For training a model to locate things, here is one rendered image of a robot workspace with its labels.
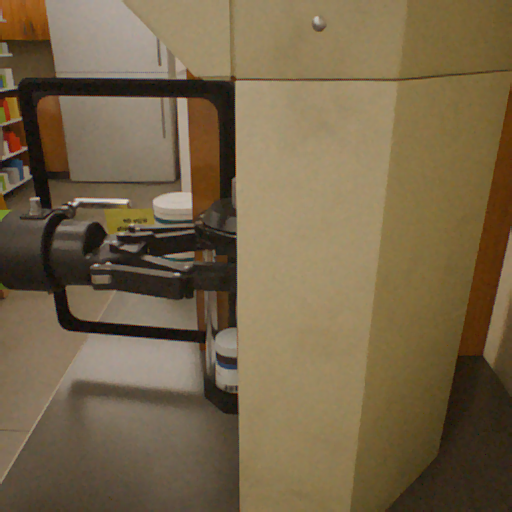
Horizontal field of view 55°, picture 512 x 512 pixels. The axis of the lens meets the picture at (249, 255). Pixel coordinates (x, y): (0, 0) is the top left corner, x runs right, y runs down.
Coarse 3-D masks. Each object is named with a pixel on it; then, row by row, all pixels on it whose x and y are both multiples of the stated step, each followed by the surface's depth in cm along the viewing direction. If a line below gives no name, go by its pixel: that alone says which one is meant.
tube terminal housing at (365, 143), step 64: (256, 0) 32; (320, 0) 32; (384, 0) 31; (448, 0) 35; (256, 64) 33; (320, 64) 33; (384, 64) 33; (448, 64) 37; (256, 128) 35; (320, 128) 35; (384, 128) 35; (448, 128) 40; (256, 192) 37; (320, 192) 37; (384, 192) 36; (448, 192) 44; (256, 256) 39; (320, 256) 39; (384, 256) 39; (448, 256) 48; (256, 320) 41; (320, 320) 41; (384, 320) 42; (448, 320) 53; (256, 384) 44; (320, 384) 43; (384, 384) 46; (448, 384) 59; (256, 448) 47; (320, 448) 46; (384, 448) 51
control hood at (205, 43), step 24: (144, 0) 32; (168, 0) 32; (192, 0) 32; (216, 0) 32; (168, 24) 32; (192, 24) 32; (216, 24) 32; (168, 48) 33; (192, 48) 33; (216, 48) 33; (192, 72) 34; (216, 72) 34
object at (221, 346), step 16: (208, 256) 52; (224, 256) 51; (208, 304) 55; (224, 304) 53; (208, 320) 56; (224, 320) 54; (208, 336) 57; (224, 336) 55; (208, 352) 58; (224, 352) 55; (208, 368) 59; (224, 368) 56; (224, 384) 57
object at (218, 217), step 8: (232, 184) 52; (232, 192) 52; (224, 200) 55; (232, 200) 52; (208, 208) 53; (216, 208) 52; (224, 208) 52; (232, 208) 52; (208, 216) 52; (216, 216) 51; (224, 216) 50; (232, 216) 50; (208, 224) 51; (216, 224) 50; (224, 224) 50; (232, 224) 50
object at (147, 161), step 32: (64, 96) 67; (96, 96) 67; (64, 128) 69; (96, 128) 68; (128, 128) 68; (160, 128) 67; (192, 128) 66; (64, 160) 71; (96, 160) 70; (128, 160) 69; (160, 160) 69; (192, 160) 68; (64, 192) 73; (96, 192) 72; (128, 192) 71; (160, 192) 70; (192, 192) 70; (128, 224) 73; (160, 224) 72; (192, 256) 74; (96, 320) 81; (128, 320) 80; (160, 320) 79; (192, 320) 78
